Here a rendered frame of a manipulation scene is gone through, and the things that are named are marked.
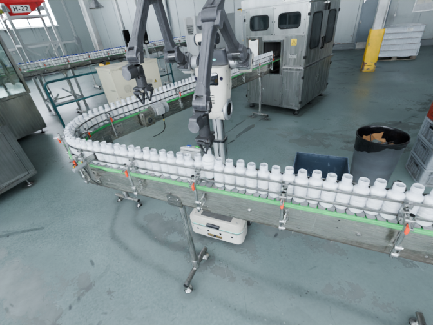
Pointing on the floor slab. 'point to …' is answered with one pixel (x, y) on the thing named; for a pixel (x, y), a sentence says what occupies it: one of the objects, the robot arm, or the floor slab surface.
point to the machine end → (292, 48)
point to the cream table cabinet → (111, 73)
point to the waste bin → (377, 153)
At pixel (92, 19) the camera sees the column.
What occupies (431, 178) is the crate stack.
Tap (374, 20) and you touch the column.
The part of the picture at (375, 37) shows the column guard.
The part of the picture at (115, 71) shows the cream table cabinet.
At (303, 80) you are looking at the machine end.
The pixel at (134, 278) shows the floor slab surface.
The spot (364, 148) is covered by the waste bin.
